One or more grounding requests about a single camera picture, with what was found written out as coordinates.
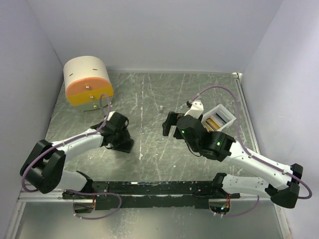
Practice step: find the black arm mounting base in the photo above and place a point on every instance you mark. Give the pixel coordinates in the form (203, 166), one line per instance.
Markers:
(152, 194)

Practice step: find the white card tray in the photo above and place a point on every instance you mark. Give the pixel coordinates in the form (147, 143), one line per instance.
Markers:
(211, 114)

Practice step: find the black leather card holder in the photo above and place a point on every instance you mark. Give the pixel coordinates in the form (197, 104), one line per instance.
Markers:
(123, 141)

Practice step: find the gold black card stack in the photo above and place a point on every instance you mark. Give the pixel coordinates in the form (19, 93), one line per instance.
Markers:
(213, 124)

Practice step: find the aluminium rail frame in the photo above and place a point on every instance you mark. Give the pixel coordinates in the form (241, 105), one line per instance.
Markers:
(280, 213)

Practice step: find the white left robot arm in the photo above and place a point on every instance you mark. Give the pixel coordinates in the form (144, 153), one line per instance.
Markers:
(44, 170)

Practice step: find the beige orange mini drawer cabinet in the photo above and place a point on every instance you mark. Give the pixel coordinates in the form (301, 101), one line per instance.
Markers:
(87, 83)

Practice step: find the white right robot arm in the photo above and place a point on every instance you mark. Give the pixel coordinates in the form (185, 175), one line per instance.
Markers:
(279, 182)

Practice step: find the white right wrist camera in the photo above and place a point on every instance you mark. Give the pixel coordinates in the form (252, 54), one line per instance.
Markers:
(195, 109)

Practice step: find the grey card stack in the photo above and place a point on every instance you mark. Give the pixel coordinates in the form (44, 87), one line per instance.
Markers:
(221, 117)

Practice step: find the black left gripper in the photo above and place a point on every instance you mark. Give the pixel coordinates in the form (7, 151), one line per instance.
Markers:
(112, 145)

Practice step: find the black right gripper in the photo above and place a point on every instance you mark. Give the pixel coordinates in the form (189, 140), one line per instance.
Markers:
(171, 120)

